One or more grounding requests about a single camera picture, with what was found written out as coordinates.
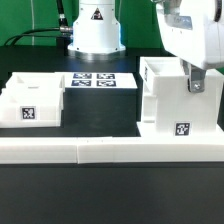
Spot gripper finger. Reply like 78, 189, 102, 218
181, 60, 205, 93

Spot white drawer cabinet box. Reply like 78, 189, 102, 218
137, 57, 224, 136

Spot white marker base plate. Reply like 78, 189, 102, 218
57, 72, 137, 89

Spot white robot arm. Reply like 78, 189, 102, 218
68, 0, 224, 93

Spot white drawer tray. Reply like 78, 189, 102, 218
5, 72, 65, 94
0, 88, 63, 128

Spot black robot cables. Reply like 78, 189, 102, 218
3, 0, 74, 47

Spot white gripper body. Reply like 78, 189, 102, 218
156, 0, 224, 70

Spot white rear drawer tray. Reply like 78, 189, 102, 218
5, 72, 65, 94

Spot white front drawer tray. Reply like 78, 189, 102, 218
0, 88, 63, 128

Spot white L-shaped fence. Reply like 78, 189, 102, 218
0, 135, 224, 164

